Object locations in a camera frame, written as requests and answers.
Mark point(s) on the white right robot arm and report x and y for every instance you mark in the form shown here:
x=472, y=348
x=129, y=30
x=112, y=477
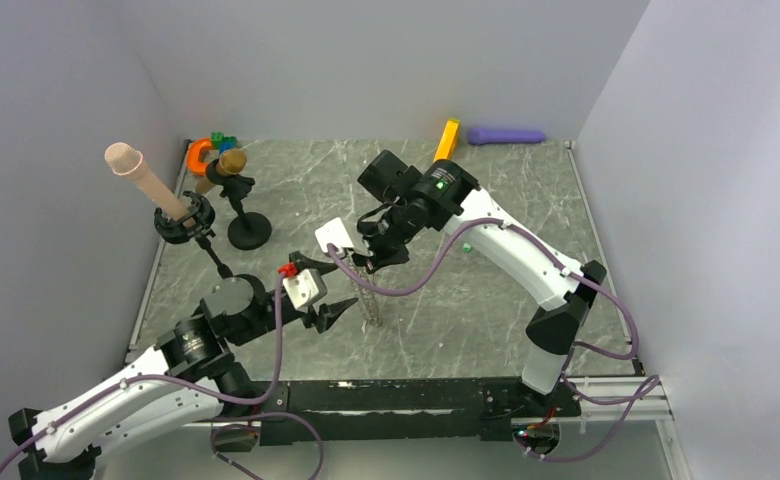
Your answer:
x=448, y=199

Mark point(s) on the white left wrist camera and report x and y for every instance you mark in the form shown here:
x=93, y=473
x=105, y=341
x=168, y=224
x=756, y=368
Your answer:
x=304, y=286

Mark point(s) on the purple cylinder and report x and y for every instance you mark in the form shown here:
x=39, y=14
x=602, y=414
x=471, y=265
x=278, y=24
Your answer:
x=487, y=136

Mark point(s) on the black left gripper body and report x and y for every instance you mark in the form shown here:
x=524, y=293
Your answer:
x=267, y=318

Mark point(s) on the black short microphone stand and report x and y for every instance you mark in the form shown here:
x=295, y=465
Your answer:
x=249, y=230

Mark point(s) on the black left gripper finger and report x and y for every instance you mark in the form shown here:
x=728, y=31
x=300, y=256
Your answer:
x=301, y=262
x=322, y=318

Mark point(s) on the metal disc with keyrings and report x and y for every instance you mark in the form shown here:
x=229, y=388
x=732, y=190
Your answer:
x=367, y=299

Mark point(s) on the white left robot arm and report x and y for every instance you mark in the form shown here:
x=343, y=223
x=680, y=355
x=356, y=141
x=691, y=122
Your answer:
x=189, y=374

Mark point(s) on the gold microphone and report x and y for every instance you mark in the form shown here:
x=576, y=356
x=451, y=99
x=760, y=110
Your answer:
x=230, y=163

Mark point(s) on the green blue toy bricks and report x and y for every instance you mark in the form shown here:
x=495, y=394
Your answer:
x=221, y=142

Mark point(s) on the orange horseshoe toy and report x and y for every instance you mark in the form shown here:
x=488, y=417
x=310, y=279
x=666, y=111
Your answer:
x=195, y=156

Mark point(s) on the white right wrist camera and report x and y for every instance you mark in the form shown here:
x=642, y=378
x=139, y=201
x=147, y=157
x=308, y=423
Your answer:
x=340, y=236

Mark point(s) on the yellow block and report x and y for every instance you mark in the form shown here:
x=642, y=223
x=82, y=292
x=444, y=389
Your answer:
x=448, y=140

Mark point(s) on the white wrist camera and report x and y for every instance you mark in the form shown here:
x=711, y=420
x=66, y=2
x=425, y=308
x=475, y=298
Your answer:
x=304, y=286
x=340, y=236

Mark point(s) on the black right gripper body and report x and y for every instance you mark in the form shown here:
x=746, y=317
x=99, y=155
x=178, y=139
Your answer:
x=385, y=238

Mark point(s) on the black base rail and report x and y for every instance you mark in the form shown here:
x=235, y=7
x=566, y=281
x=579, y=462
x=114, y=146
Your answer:
x=487, y=408

